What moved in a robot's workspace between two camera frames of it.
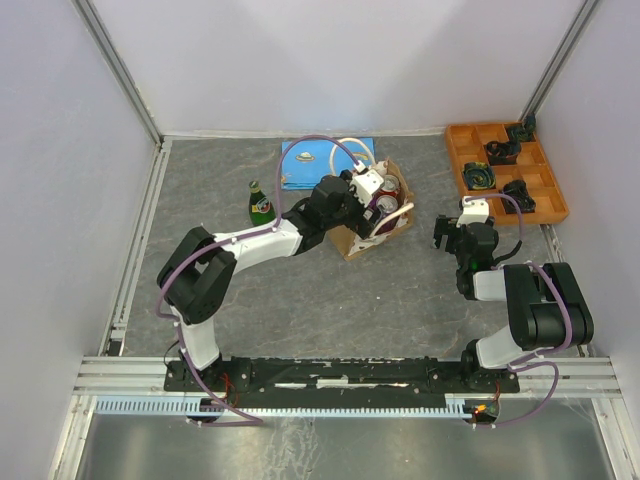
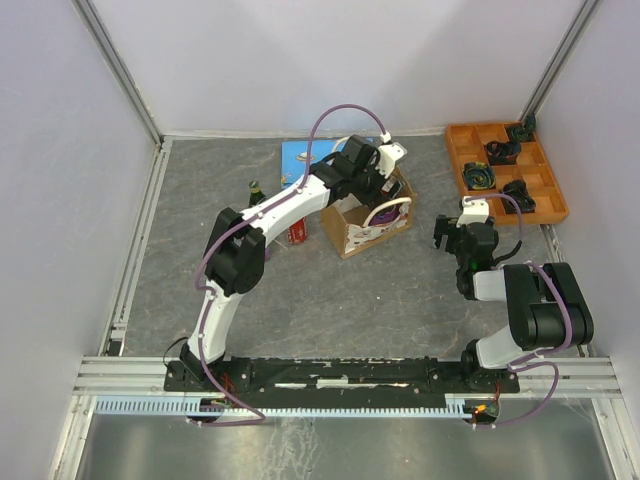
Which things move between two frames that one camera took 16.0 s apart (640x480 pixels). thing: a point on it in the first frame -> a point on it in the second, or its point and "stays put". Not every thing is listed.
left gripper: x=361 y=225 -> x=377 y=199
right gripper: x=445 y=226 stays put
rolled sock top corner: x=525 y=132 stays put
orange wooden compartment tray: x=507 y=164 stays put
